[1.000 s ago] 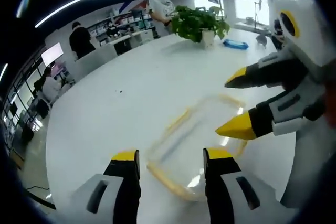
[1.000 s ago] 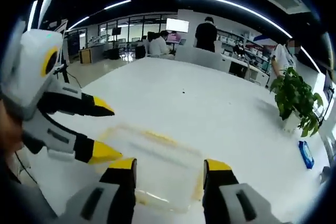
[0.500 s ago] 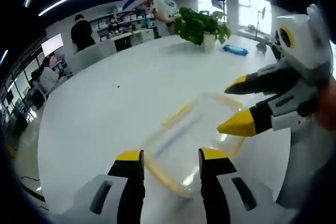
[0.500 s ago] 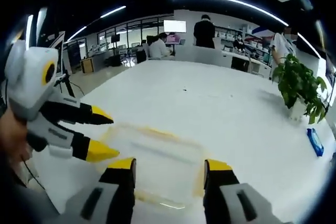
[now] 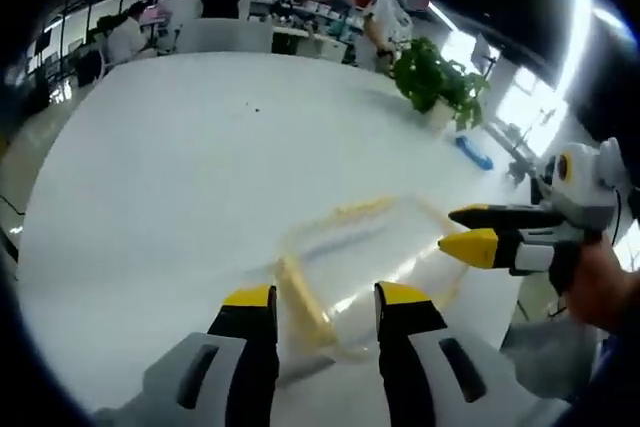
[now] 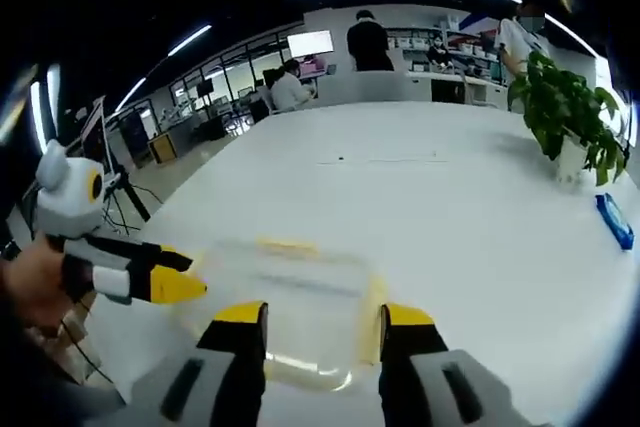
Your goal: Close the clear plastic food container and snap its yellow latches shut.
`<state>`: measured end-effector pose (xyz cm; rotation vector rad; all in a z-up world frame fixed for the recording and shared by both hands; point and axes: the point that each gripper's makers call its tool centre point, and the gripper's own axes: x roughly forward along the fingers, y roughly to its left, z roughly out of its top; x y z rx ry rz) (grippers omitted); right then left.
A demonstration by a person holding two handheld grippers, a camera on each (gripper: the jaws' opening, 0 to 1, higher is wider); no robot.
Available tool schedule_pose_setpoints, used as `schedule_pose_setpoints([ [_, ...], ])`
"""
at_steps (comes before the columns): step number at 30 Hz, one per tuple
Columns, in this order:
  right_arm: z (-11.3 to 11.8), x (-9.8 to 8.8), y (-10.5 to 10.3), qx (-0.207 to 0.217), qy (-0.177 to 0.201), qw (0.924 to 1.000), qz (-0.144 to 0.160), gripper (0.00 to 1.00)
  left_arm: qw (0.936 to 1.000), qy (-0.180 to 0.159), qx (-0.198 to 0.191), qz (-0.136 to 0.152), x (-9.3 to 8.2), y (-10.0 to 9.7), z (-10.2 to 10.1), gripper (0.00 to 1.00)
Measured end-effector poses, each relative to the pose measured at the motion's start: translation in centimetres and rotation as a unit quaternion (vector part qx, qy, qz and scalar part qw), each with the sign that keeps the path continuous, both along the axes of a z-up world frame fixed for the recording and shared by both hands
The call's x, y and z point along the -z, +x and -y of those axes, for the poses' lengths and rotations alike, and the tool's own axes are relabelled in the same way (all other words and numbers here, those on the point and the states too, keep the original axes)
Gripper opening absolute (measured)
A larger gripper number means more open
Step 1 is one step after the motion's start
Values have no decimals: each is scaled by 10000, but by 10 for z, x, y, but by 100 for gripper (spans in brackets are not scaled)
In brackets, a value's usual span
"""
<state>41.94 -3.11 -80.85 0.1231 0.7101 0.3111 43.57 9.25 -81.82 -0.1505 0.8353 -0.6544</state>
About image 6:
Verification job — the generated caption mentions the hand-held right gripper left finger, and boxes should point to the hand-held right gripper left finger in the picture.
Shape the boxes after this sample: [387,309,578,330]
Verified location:
[127,299,269,427]

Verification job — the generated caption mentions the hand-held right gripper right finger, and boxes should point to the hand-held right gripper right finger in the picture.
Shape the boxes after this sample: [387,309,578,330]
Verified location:
[377,303,531,427]

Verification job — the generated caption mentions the clear plastic box yellow buckle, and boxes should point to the clear plastic box yellow buckle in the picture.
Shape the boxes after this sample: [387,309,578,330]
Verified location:
[171,233,390,394]

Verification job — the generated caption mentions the person's left hand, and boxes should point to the person's left hand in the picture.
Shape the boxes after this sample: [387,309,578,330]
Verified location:
[0,236,94,332]

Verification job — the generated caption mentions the white side desk black legs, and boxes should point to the white side desk black legs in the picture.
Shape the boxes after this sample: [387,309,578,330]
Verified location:
[101,165,152,237]

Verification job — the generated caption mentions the wooden-edged cabinet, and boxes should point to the wooden-edged cabinet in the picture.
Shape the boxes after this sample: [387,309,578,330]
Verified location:
[147,132,179,165]

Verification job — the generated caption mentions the person's dark clothing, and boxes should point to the person's dark clothing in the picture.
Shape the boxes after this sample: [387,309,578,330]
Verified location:
[0,316,129,427]

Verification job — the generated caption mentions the blue wipes packet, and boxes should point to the blue wipes packet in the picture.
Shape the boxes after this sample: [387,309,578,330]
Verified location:
[594,192,636,251]

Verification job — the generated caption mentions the white plant pot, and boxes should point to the white plant pot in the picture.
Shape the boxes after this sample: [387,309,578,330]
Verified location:
[555,130,590,184]

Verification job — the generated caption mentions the bright white monitor screen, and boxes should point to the bright white monitor screen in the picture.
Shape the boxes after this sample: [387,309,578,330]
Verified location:
[286,30,335,59]

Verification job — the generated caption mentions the white chair backrest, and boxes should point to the white chair backrest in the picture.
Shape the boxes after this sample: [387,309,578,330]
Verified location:
[316,71,432,106]

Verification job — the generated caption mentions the green leafy plant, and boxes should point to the green leafy plant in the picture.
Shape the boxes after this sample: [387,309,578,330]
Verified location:
[508,50,631,188]

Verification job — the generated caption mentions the thin black cable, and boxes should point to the thin black cable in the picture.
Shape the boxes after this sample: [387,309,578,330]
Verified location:
[58,291,117,384]

